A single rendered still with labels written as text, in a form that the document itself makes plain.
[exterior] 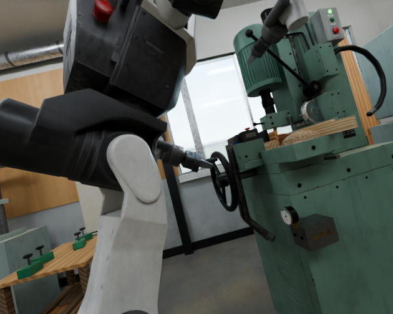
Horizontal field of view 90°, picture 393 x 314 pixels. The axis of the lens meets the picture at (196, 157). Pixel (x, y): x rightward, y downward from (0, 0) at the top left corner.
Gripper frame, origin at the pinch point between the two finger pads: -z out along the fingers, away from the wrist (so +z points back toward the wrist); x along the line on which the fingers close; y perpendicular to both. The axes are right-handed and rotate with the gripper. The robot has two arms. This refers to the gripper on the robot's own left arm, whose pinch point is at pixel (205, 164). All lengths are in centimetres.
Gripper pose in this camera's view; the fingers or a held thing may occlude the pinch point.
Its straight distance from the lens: 83.8
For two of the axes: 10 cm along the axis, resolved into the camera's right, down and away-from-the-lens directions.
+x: 0.3, 3.8, -9.2
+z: -9.5, -2.8, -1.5
